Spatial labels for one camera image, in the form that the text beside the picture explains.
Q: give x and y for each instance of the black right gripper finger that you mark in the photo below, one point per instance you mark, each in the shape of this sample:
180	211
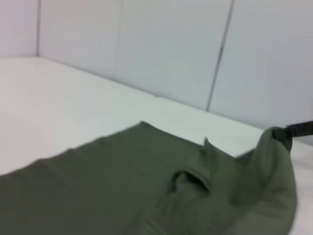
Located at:
299	129

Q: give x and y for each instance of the dark green printed t-shirt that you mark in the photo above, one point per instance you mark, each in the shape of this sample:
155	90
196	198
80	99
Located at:
146	191

